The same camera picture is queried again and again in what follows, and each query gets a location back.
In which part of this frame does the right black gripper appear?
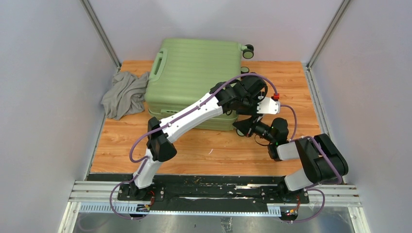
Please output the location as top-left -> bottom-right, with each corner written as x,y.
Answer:
233,115 -> 276,143

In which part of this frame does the green suitcase wheel front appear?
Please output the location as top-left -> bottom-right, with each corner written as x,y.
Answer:
236,129 -> 247,137

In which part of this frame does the green suitcase wheel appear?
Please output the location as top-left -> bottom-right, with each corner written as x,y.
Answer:
241,44 -> 254,59
240,67 -> 250,74
236,129 -> 247,137

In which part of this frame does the green suitcase blue lining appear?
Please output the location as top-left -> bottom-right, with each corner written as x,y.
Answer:
145,38 -> 243,120

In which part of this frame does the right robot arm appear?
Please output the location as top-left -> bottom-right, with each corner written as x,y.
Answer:
233,117 -> 349,203

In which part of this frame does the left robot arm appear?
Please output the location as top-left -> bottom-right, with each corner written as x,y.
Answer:
129,73 -> 272,200

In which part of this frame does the green suitcase wheel middle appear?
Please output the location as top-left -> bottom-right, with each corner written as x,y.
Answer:
240,67 -> 250,74

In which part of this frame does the green suitcase wheel rear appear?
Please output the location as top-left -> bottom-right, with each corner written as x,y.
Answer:
241,44 -> 254,59

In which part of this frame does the crumpled grey-green cloth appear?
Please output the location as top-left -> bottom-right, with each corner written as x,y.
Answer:
101,71 -> 150,120

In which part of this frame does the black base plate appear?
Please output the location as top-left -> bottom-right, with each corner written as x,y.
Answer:
117,175 -> 309,212

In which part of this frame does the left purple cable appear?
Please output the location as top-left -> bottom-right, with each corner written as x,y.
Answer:
109,72 -> 280,220

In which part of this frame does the aluminium frame rail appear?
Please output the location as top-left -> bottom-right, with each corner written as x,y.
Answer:
58,174 -> 370,233

